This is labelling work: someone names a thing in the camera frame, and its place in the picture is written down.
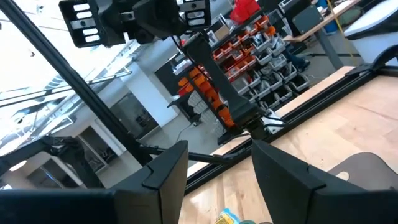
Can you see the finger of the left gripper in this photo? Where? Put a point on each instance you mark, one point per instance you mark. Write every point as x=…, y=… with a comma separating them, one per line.
x=102, y=37
x=208, y=12

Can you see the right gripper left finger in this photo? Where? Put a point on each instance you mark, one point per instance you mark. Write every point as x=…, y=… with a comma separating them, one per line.
x=140, y=202

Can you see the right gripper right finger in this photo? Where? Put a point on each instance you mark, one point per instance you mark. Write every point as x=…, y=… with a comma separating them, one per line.
x=311, y=202

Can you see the yellow blue ramen packet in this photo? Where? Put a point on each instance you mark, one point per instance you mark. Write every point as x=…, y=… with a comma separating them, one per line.
x=226, y=218

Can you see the grey plastic bin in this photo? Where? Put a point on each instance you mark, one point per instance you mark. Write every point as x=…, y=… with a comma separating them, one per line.
x=373, y=168

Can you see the shelf with orange grey bins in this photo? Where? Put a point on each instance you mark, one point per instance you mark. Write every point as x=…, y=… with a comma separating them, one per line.
x=267, y=56

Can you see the dark grey monitor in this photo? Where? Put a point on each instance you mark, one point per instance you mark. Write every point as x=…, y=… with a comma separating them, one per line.
x=308, y=18

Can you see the wooden desk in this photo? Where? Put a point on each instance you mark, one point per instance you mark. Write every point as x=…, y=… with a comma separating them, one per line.
x=328, y=46

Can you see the silver aluminium base bracket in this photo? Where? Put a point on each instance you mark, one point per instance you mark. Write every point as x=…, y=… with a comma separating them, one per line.
x=273, y=123

